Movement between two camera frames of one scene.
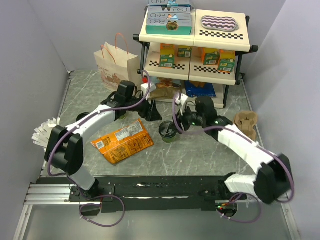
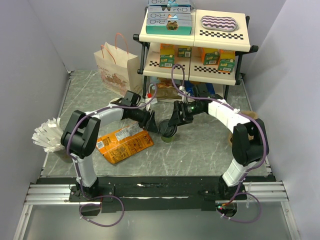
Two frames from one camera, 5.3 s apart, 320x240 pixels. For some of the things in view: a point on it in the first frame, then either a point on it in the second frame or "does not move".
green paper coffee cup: x=168 y=140 does not move
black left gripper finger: x=155 y=115 → x=152 y=126
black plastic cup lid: x=167 y=129 does not move
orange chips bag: x=124 y=143 does not move
